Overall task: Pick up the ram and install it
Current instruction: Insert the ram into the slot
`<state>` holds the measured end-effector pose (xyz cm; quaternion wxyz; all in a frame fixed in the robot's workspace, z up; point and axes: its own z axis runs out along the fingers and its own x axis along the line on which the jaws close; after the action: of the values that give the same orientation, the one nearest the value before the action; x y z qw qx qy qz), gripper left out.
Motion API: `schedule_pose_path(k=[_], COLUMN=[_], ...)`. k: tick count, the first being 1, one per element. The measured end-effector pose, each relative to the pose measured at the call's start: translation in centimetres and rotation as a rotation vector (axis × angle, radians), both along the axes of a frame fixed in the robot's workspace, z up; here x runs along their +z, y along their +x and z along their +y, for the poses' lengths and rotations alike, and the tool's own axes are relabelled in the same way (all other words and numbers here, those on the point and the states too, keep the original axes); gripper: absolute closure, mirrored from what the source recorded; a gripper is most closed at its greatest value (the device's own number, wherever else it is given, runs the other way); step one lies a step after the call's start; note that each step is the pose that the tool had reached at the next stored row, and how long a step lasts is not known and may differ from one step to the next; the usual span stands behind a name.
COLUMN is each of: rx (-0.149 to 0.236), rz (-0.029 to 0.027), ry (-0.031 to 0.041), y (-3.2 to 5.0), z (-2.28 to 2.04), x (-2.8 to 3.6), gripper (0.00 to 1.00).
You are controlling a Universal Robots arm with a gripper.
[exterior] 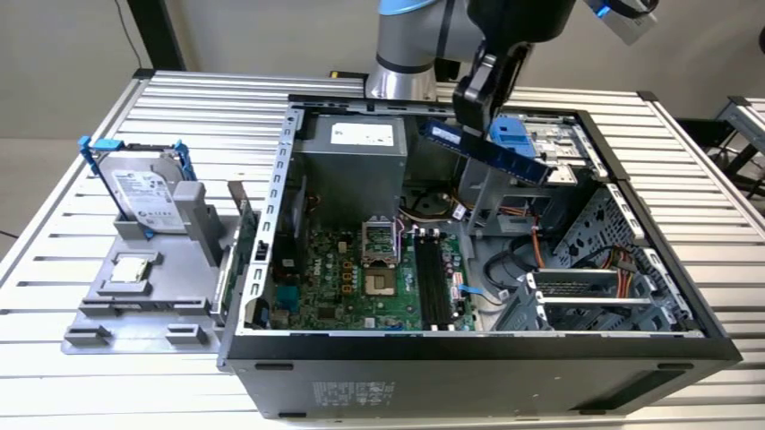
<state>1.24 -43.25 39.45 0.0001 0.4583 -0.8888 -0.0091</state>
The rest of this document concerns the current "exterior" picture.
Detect CPU socket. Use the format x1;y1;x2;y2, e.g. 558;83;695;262
362;264;400;297

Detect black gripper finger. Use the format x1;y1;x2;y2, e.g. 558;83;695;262
491;41;534;114
451;43;502;131

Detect silver CPU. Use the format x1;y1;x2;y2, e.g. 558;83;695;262
112;255;152;282

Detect grey disk bay cage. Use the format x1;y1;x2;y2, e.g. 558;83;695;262
494;267;689;333

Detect black PC case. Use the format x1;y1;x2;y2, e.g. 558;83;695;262
215;92;744;420

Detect power supply wire bundle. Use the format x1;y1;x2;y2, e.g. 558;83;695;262
398;192;474;224

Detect metal socket cover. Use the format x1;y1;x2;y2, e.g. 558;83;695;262
360;214;400;266

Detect black wire loop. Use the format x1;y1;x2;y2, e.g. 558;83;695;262
482;245;537;310

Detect green motherboard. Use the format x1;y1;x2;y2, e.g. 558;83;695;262
268;223;479;332

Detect aluminium side table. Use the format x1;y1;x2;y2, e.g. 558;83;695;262
674;94;765;201

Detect grey power supply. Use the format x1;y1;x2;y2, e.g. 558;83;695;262
291;114;408;225

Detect blue RAM stick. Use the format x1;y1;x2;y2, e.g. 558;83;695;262
418;117;553;186

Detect black vertical frame post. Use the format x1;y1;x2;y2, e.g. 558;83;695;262
127;0;188;73

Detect grey parts rack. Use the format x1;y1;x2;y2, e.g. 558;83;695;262
61;178;240;356

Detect yellow red power wires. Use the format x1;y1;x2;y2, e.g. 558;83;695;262
597;245;639;300

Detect orange data wire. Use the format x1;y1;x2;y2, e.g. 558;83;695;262
530;226;549;273

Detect hard disk in blue carrier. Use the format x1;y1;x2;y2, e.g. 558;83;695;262
76;136;199;237

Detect blue plastic drive latch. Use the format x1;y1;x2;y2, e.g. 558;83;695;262
487;115;535;158

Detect green graphics card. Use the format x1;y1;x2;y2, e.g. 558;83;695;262
211;178;266;328

